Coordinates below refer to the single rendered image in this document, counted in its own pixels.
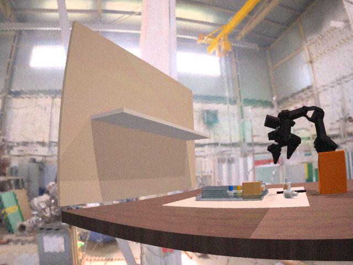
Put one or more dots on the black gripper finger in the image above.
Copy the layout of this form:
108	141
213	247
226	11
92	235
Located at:
275	155
291	146

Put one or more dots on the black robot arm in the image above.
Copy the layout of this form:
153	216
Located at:
285	118

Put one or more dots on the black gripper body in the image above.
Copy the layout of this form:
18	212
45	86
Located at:
282	142

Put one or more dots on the white bottle with blue label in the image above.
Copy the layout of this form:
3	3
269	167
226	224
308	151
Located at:
290	194

